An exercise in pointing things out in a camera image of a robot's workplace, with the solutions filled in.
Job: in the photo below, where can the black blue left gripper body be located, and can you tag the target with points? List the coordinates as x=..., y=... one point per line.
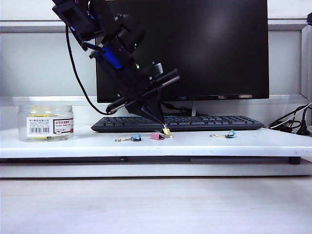
x=136, y=90

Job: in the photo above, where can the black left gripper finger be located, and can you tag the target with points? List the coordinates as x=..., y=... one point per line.
x=143, y=112
x=156, y=107

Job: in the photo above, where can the pink binder clip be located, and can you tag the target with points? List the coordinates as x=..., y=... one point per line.
x=156, y=137

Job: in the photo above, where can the clear plastic labelled jar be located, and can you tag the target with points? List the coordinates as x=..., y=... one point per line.
x=41, y=125

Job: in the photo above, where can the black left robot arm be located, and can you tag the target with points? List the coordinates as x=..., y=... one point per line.
x=102, y=24

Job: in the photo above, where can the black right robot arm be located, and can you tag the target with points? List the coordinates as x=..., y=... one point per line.
x=309, y=19

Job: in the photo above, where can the blue binder clip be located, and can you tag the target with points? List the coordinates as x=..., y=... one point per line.
x=137, y=138

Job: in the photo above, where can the silver monitor stand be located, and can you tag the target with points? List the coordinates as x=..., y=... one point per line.
x=193, y=109

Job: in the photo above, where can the black computer keyboard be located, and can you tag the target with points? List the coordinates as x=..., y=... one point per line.
x=207, y=123

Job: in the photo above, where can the white raised desk board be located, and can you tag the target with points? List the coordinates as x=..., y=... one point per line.
x=195, y=146

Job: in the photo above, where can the teal binder clip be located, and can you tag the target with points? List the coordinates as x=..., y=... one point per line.
x=231, y=134

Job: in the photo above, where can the black computer monitor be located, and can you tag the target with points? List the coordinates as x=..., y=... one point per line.
x=219, y=48

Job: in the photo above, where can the black board foot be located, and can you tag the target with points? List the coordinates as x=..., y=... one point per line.
x=294, y=161

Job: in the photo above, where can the black power plug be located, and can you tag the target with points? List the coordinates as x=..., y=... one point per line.
x=303, y=129

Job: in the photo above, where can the grey cubicle partition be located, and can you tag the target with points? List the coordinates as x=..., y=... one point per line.
x=285, y=25

